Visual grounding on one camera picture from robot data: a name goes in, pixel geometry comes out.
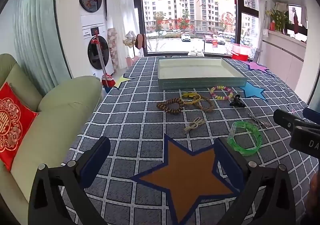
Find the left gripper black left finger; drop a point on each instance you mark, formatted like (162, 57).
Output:
(46, 205)

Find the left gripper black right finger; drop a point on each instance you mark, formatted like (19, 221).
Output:
(277, 205)

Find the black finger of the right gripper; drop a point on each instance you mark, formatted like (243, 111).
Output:
(311, 115)
(285, 119)

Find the green translucent bangle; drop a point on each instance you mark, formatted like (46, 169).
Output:
(244, 138)

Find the silver star hair pin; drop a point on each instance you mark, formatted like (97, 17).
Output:
(259, 121)

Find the black claw hair clip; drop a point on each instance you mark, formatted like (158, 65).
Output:
(237, 102)

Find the teal jewelry tray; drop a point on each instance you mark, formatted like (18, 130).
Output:
(197, 72)

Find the red bucket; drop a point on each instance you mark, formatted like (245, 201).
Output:
(240, 52)

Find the red embroidered cushion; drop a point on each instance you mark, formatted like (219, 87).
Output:
(16, 119)

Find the potted green plant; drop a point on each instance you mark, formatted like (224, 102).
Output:
(278, 20)

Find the green sofa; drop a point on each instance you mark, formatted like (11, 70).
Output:
(61, 113)

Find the red mop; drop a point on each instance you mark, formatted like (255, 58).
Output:
(107, 80)

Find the slipper rack stand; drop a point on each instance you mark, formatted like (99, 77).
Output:
(135, 42)

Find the white washing machine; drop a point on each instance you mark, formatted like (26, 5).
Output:
(92, 54)

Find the white stacked dryer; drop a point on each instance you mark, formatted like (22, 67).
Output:
(91, 12)

